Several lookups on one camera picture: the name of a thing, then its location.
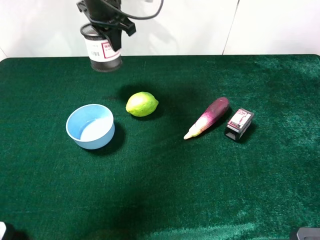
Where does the light blue bowl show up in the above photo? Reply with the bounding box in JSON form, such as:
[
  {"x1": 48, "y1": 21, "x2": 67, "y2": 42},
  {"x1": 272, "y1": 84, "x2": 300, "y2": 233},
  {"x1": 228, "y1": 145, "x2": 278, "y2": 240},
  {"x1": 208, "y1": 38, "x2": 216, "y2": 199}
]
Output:
[{"x1": 65, "y1": 104, "x2": 115, "y2": 150}]

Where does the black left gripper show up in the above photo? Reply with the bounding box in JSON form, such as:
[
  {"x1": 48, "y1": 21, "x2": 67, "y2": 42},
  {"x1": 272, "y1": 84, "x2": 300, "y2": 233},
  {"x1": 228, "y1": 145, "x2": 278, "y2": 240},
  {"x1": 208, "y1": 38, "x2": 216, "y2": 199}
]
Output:
[{"x1": 76, "y1": 0, "x2": 137, "y2": 51}]

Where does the grey object bottom right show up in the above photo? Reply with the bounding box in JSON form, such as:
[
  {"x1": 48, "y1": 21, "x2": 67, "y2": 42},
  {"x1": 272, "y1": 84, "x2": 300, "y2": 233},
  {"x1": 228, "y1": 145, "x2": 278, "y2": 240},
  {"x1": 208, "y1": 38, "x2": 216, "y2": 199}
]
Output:
[{"x1": 289, "y1": 227, "x2": 320, "y2": 240}]

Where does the yellow green lemon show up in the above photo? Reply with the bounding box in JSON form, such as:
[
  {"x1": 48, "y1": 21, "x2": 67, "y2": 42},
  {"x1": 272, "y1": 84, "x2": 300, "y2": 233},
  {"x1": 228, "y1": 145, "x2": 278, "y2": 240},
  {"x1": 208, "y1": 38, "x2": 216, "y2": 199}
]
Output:
[{"x1": 125, "y1": 91, "x2": 159, "y2": 117}]

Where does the small black box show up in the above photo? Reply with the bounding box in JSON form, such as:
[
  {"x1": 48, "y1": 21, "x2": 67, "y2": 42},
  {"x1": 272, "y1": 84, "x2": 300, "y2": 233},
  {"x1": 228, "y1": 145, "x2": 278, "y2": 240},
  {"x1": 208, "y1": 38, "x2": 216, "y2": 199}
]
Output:
[{"x1": 224, "y1": 108, "x2": 255, "y2": 141}]

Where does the purple white eggplant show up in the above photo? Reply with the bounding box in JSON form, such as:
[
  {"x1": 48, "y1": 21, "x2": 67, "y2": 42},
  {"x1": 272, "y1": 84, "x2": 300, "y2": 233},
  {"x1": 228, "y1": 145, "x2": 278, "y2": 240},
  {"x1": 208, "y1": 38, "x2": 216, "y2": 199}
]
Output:
[{"x1": 183, "y1": 97, "x2": 230, "y2": 140}]

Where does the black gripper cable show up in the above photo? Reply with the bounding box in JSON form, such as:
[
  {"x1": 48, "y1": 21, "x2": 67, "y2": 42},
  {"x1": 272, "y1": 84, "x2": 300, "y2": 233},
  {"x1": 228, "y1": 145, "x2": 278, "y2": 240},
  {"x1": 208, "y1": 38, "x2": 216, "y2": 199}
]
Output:
[{"x1": 109, "y1": 0, "x2": 165, "y2": 20}]

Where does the green velvet table cloth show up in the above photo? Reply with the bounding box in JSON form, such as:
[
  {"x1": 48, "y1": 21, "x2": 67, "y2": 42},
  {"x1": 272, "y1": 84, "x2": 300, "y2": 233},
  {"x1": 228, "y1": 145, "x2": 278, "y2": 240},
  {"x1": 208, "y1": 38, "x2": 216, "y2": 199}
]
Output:
[{"x1": 0, "y1": 54, "x2": 320, "y2": 240}]

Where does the black mesh pen holder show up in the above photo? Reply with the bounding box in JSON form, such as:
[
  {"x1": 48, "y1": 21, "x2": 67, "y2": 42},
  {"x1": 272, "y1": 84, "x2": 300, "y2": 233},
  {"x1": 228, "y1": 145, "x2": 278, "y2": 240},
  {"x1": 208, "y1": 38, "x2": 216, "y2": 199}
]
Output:
[{"x1": 80, "y1": 23, "x2": 122, "y2": 72}]

